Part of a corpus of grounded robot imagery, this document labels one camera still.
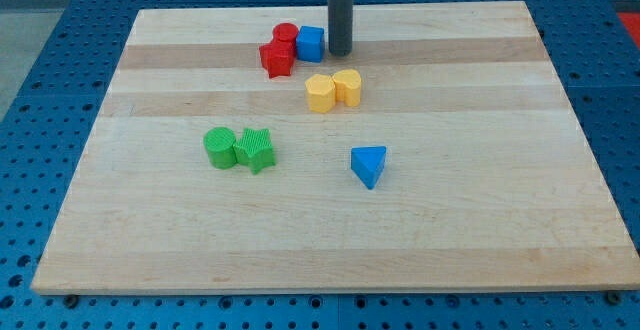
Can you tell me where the blue triangle block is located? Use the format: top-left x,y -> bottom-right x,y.
350,146 -> 387,190

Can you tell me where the yellow hexagon block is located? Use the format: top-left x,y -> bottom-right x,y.
305,74 -> 336,113

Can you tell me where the green star block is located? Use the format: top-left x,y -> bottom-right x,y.
233,128 -> 276,175

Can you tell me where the yellow heart block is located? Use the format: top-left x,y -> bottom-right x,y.
332,69 -> 362,107

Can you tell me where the wooden board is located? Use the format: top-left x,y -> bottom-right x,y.
31,1 -> 639,295

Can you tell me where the green cylinder block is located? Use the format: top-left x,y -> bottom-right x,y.
203,127 -> 237,169

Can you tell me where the red star block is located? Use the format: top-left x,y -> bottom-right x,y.
259,40 -> 296,78

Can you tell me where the blue cube block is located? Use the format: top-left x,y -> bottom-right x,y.
296,26 -> 325,63

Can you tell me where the red cylinder block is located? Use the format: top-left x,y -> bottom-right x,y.
272,22 -> 299,45

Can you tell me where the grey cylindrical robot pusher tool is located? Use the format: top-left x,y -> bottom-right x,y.
327,0 -> 354,57

